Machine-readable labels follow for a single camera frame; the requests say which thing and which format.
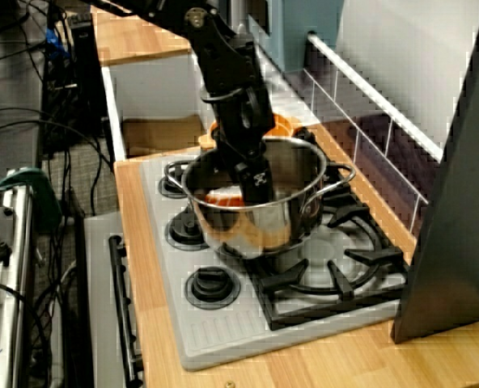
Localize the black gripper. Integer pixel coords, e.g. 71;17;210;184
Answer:
200;84;278;203

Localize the toy salmon sushi piece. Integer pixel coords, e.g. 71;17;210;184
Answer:
204;189;245;208

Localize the stainless steel pot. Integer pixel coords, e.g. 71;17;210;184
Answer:
163;134;358;260

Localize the orange plastic toy pot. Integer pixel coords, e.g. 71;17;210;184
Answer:
197;113;306;149

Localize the black stove knob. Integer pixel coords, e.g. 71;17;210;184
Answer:
165;205;213;253
158;162;189;200
183;265;243;312

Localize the black burner grate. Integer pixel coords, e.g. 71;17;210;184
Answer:
200;126;410;332

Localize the white toy sink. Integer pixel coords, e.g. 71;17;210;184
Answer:
100;38;322;163

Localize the dark tile backsplash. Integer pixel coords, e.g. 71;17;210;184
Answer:
295;30;445;248

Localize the grey stove top plate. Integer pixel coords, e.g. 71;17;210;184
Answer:
139;137;411;373

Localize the teal box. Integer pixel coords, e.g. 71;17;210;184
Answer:
258;0;345;74

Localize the grey toy faucet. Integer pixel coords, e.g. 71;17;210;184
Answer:
227;0;253;34

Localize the narrow wooden counter slab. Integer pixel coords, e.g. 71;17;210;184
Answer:
89;6;195;66

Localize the white toy oven cabinet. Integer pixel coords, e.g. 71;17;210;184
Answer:
83;211;144;388

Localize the wooden kitchen countertop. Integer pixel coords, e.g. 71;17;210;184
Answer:
113;120;479;388

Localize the dark grey slanted panel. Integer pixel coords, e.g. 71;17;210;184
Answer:
390;0;479;345

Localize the green clamp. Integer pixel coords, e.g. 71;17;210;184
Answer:
0;166;63;233

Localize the black oven door handle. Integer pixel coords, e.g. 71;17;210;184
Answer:
108;233;145;388

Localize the black cable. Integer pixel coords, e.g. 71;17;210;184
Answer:
0;280;51;388
0;106;105;217
0;118;103;195

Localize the blue cable connector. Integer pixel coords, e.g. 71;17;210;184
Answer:
45;27;70;60

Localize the aluminium frame rail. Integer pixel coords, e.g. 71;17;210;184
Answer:
0;169;36;388

